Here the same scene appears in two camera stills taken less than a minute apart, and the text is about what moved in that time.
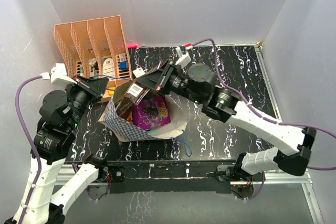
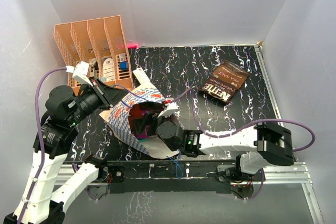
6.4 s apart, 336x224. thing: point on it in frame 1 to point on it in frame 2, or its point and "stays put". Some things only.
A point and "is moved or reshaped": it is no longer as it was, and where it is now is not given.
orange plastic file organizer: [95, 48] stays put
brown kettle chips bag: [126, 106] to [226, 82]
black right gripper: [159, 80] to [149, 117]
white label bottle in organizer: [108, 67] stays put
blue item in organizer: [124, 65] stays put
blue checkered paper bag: [122, 130] is moved or reshaped
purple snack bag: [151, 112] to [144, 135]
